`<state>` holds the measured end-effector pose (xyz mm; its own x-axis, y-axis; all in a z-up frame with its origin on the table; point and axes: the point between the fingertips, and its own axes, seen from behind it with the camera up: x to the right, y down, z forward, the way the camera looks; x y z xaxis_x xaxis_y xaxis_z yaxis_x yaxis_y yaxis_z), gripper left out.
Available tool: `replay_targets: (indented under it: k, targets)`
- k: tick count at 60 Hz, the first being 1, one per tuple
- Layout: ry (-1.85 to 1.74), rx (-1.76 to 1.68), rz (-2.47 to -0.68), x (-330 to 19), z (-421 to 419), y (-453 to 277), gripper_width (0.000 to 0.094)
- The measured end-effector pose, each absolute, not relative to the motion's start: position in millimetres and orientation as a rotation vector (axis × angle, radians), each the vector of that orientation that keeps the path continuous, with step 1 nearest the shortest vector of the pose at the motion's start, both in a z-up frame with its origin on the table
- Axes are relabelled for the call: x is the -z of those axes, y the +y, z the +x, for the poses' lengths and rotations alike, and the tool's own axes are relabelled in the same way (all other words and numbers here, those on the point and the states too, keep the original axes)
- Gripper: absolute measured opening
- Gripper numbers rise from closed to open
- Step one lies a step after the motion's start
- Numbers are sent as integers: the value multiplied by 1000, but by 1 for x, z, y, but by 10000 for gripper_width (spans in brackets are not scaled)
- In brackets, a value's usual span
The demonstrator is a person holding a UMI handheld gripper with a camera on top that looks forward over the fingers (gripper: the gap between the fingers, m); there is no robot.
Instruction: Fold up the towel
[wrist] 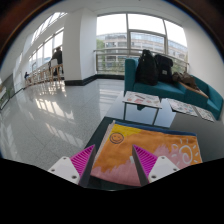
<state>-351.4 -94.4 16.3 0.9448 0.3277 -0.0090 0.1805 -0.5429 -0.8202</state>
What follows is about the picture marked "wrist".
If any orange yellow pink printed towel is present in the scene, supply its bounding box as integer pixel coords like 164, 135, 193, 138
90, 120, 204, 188

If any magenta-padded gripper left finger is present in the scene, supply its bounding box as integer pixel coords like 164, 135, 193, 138
47, 144, 97, 188

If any black backpack with grey patch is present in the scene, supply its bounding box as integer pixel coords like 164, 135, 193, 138
153, 53, 175, 85

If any wooden sofa side table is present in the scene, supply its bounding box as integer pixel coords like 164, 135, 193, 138
179, 81, 210, 100

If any row of wooden chairs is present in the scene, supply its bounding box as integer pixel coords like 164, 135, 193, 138
24, 63, 64, 88

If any large black backpack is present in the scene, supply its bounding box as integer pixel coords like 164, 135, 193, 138
134, 49, 160, 87

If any person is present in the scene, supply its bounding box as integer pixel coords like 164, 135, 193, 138
49, 46, 64, 77

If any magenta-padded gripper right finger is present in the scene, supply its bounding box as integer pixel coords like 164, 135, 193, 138
131, 144, 181, 187

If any brown jacket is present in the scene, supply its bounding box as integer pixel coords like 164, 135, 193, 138
171, 70, 200, 91

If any teal sofa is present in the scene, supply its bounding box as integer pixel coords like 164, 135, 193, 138
124, 57, 224, 121

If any metal window railing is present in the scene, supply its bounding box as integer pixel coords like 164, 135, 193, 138
93, 47, 190, 75

